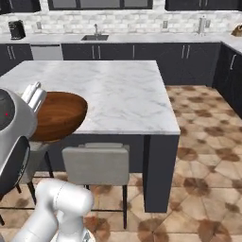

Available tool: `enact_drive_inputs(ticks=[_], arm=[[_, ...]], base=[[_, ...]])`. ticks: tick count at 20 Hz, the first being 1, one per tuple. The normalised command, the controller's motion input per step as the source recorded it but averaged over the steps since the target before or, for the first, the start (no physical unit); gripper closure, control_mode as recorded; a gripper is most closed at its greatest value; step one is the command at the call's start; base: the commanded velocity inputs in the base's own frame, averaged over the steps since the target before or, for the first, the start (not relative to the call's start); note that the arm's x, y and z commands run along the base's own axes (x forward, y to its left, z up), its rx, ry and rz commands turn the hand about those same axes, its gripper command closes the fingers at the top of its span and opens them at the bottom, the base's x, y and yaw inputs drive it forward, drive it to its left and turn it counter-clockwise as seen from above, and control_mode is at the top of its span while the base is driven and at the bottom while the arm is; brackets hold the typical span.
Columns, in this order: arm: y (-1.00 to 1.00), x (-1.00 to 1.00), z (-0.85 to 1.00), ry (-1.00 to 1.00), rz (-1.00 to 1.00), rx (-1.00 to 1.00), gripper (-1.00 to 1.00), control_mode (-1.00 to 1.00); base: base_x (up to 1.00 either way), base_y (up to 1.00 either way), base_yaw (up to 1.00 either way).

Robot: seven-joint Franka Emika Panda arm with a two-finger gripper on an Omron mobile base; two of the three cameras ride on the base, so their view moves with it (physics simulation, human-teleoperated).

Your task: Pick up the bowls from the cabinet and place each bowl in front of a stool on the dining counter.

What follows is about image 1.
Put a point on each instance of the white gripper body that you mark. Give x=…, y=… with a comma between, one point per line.
x=35, y=97

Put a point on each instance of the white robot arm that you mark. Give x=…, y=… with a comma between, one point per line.
x=12, y=126

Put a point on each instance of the brown wooden bowl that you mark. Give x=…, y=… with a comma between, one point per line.
x=60, y=113

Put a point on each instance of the grey cushioned stool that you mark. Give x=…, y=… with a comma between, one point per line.
x=94, y=165
x=37, y=154

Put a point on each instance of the marble top dining counter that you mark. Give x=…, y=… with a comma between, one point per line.
x=110, y=91

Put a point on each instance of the dark base cupboard run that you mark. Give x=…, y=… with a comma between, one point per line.
x=151, y=60
x=231, y=75
x=14, y=55

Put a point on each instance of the steel sink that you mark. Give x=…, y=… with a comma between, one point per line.
x=94, y=37

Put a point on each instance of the steel tap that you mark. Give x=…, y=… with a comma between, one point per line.
x=96, y=29

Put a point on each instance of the dark framed window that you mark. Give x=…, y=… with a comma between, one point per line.
x=100, y=3

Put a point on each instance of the steel paper towel holder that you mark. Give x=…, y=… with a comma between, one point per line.
x=201, y=25

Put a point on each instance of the brown bread box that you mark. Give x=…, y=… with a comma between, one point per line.
x=237, y=31

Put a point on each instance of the grey wall socket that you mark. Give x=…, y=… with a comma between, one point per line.
x=165, y=24
x=208, y=23
x=38, y=25

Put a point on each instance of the dark wall cupboard run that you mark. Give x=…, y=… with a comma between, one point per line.
x=22, y=5
x=201, y=4

